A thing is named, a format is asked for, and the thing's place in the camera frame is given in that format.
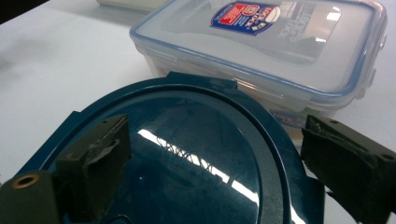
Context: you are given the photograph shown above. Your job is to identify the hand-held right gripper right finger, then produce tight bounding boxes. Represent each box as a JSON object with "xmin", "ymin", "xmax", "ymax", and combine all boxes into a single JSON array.
[{"xmin": 300, "ymin": 114, "xmax": 396, "ymax": 224}]

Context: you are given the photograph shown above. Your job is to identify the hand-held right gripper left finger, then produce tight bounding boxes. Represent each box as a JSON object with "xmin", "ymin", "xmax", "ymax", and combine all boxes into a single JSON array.
[{"xmin": 55, "ymin": 114, "xmax": 132, "ymax": 222}]

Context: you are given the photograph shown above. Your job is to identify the round dark blue food container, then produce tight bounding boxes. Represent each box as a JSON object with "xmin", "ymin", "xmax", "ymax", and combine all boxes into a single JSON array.
[{"xmin": 13, "ymin": 71, "xmax": 326, "ymax": 224}]

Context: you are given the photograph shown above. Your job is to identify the clear rectangular food container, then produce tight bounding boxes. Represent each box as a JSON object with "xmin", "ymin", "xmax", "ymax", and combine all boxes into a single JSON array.
[{"xmin": 129, "ymin": 0, "xmax": 389, "ymax": 129}]

